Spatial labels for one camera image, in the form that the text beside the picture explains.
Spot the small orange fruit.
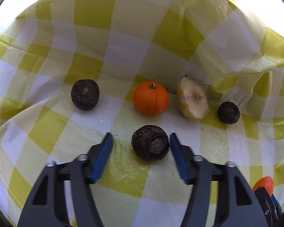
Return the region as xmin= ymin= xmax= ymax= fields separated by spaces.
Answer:
xmin=252 ymin=176 xmax=274 ymax=196

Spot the dark wrinkled fruit left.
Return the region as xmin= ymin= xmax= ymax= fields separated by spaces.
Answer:
xmin=71 ymin=79 xmax=100 ymax=111

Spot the dark wrinkled fruit front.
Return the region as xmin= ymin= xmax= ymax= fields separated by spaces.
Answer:
xmin=131 ymin=125 xmax=170 ymax=161

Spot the small dark wrinkled fruit right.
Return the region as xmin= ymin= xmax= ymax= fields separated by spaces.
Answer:
xmin=218 ymin=101 xmax=241 ymax=124

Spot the orange tangerine with stem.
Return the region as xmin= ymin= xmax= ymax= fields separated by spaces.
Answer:
xmin=132 ymin=81 xmax=169 ymax=117

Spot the pale yellow cut fruit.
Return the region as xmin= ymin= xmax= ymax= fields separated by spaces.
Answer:
xmin=176 ymin=75 xmax=209 ymax=120

